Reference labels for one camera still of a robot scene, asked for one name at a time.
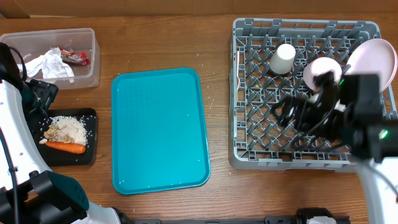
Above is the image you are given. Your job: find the red snack wrapper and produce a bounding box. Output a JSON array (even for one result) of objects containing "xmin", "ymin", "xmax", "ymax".
[{"xmin": 60, "ymin": 48, "xmax": 91, "ymax": 65}]

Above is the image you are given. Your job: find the white rice pile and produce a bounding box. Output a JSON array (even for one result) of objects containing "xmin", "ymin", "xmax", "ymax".
[{"xmin": 51, "ymin": 116, "xmax": 87, "ymax": 145}]

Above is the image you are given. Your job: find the white plastic spoon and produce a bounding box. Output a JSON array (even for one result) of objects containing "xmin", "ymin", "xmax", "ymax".
[{"xmin": 236, "ymin": 51, "xmax": 241, "ymax": 93}]

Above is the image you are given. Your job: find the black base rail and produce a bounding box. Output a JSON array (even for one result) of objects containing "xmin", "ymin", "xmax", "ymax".
[{"xmin": 131, "ymin": 216, "xmax": 351, "ymax": 224}]

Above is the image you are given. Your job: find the teal plastic tray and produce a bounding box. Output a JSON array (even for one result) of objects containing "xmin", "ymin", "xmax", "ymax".
[{"xmin": 111, "ymin": 68, "xmax": 211, "ymax": 195}]

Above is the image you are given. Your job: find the food scraps pile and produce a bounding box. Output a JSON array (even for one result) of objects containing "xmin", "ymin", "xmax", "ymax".
[{"xmin": 39, "ymin": 124, "xmax": 74, "ymax": 144}]

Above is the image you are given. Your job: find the orange carrot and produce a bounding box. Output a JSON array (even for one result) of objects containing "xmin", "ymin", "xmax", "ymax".
[{"xmin": 45, "ymin": 141, "xmax": 86, "ymax": 154}]

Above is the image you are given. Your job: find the white paper cup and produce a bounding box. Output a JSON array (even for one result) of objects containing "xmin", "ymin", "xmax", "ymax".
[{"xmin": 269, "ymin": 44, "xmax": 296, "ymax": 74}]

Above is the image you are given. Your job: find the black plastic tray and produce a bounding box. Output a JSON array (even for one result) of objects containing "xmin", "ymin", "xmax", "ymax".
[{"xmin": 33, "ymin": 108, "xmax": 98, "ymax": 167}]

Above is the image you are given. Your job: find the pink bowl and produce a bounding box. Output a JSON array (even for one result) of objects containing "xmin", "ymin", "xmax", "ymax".
[{"xmin": 303, "ymin": 57, "xmax": 342, "ymax": 91}]

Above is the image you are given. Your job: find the pink round plate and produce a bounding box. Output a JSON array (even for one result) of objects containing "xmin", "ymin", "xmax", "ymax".
[{"xmin": 345, "ymin": 39, "xmax": 397, "ymax": 91}]

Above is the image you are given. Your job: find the clear plastic bin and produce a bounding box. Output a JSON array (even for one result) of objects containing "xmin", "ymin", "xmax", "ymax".
[{"xmin": 1, "ymin": 28, "xmax": 101, "ymax": 90}]

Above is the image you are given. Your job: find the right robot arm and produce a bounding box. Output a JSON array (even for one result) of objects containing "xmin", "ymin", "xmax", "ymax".
[{"xmin": 271, "ymin": 72, "xmax": 397, "ymax": 223}]

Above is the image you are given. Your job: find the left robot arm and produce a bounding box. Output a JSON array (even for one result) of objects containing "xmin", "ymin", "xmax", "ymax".
[{"xmin": 1, "ymin": 43, "xmax": 131, "ymax": 223}]

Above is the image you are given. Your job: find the grey dishwasher rack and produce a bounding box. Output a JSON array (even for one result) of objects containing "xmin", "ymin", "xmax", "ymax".
[{"xmin": 229, "ymin": 18, "xmax": 397, "ymax": 172}]

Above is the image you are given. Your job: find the white napkin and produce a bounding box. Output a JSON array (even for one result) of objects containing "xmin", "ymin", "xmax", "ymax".
[{"xmin": 24, "ymin": 47, "xmax": 75, "ymax": 79}]

